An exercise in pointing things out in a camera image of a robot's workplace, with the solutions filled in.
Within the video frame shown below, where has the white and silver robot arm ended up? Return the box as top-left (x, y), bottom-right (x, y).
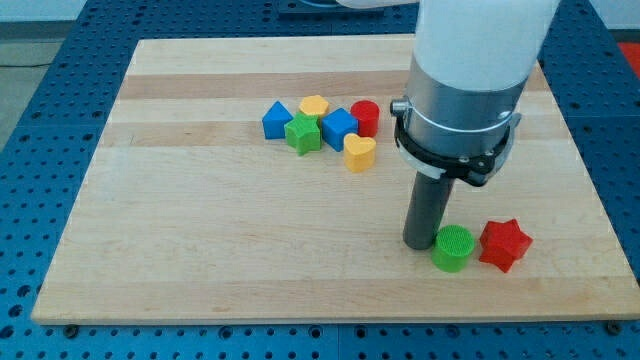
top-left (390, 0), bottom-right (559, 186)

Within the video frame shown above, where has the yellow heart block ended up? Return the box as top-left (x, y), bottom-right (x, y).
top-left (343, 133), bottom-right (377, 173)

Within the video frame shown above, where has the green star block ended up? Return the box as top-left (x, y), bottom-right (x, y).
top-left (284, 112), bottom-right (322, 156)

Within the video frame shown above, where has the blue cube block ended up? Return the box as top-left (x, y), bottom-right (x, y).
top-left (321, 108), bottom-right (358, 152)

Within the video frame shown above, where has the blue triangle block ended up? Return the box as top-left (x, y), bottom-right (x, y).
top-left (262, 101), bottom-right (293, 140)

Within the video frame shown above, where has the yellow pentagon block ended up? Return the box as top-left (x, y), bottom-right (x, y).
top-left (299, 95), bottom-right (330, 118)

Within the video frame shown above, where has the light wooden board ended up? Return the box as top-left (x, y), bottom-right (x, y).
top-left (31, 35), bottom-right (639, 325)

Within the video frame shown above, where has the red cylinder block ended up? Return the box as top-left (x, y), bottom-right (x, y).
top-left (350, 100), bottom-right (380, 137)

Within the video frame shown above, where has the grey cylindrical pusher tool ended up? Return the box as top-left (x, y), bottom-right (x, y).
top-left (403, 172), bottom-right (454, 250)

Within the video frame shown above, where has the green cylinder block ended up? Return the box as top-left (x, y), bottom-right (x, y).
top-left (431, 225), bottom-right (475, 273)

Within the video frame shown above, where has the red star block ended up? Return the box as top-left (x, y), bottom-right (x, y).
top-left (479, 219), bottom-right (533, 273)

